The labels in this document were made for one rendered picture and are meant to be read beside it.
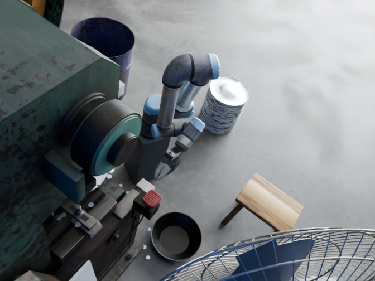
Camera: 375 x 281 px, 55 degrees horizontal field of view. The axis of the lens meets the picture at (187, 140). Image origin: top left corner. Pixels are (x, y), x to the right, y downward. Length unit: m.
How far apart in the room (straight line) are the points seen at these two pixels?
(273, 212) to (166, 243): 0.65
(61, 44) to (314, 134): 2.54
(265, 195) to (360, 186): 1.06
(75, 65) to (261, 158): 2.10
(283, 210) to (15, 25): 1.70
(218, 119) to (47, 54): 1.90
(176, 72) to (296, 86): 2.06
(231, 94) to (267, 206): 0.86
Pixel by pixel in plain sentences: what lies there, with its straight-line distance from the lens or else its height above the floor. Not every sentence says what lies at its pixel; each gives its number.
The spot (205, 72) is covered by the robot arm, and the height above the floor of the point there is 1.04.
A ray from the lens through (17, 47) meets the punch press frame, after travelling 0.87.
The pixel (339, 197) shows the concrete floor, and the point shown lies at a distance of 2.88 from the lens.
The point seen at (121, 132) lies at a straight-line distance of 0.85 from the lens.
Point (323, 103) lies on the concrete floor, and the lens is 3.46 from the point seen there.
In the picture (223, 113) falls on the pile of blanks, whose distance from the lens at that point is 2.57.
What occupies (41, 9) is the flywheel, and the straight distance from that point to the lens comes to 1.47.
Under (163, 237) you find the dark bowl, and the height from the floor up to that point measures 0.00.
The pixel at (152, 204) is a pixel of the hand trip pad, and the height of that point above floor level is 0.76.
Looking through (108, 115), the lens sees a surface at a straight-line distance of 0.83.
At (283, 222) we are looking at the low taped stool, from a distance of 2.13.
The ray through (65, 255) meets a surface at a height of 0.70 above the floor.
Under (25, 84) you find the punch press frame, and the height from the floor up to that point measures 1.50.
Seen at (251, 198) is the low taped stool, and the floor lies 0.33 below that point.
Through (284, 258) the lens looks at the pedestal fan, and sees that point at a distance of 0.71.
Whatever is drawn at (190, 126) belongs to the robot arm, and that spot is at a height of 0.73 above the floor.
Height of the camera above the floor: 2.05
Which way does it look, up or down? 51 degrees down
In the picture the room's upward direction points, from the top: 19 degrees clockwise
